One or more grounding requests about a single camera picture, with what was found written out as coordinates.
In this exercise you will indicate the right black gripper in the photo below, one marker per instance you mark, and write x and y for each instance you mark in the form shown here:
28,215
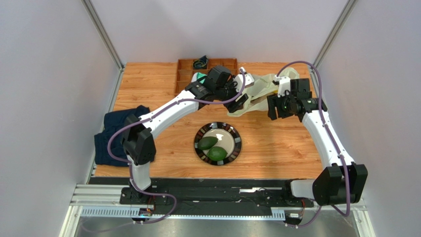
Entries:
272,107

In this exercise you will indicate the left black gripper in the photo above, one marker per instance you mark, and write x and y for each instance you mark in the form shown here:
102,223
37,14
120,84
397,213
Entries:
233,106

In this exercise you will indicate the pale green plastic bag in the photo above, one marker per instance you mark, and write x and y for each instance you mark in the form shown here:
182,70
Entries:
263,87

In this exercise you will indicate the green fake avocado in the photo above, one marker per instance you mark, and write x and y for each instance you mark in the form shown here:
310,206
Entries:
206,143

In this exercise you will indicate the green fake lime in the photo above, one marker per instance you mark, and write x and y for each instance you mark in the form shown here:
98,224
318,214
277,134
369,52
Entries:
217,153

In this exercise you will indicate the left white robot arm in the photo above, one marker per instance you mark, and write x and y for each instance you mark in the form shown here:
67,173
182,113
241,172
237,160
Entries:
217,86

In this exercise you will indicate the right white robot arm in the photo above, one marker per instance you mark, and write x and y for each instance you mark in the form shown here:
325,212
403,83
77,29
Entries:
342,180

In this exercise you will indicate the black rimmed ceramic plate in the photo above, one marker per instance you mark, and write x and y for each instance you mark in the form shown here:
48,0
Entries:
228,138

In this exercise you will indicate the white teal sock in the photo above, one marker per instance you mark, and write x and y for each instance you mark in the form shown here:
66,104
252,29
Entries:
200,77

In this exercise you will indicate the dark rolled sock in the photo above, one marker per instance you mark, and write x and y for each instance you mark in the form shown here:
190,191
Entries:
200,62

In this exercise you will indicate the wooden compartment tray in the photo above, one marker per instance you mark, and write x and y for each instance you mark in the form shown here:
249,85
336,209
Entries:
187,67

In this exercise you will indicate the dark blue cloth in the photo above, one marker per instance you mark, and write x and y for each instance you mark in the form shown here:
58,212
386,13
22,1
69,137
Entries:
113,121

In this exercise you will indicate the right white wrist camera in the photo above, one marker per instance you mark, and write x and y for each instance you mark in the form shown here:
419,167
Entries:
283,83

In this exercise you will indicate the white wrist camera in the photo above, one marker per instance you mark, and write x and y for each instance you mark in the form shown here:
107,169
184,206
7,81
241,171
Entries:
283,83
243,79

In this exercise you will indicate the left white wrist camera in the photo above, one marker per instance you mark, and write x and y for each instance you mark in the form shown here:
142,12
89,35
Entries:
243,79

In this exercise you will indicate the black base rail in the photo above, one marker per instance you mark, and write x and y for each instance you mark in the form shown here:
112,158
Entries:
215,197

